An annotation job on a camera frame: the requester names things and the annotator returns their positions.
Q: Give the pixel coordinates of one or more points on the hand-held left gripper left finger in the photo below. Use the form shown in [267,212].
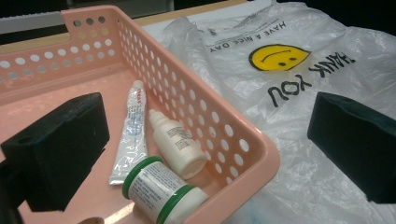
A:
[59,149]

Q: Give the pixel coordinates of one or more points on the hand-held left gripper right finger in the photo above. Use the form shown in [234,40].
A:
[355,146]

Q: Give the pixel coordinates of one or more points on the pink perforated plastic basket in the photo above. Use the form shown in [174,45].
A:
[77,93]

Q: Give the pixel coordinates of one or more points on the clear smiley plastic bag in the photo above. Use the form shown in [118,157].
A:
[295,140]

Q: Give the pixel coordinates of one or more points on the white ointment tube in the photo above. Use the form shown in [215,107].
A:
[134,133]

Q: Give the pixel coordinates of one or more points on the white bottle with green bands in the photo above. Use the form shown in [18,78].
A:
[152,186]

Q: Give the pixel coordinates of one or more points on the white dropper bottle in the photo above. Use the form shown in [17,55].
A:
[177,146]

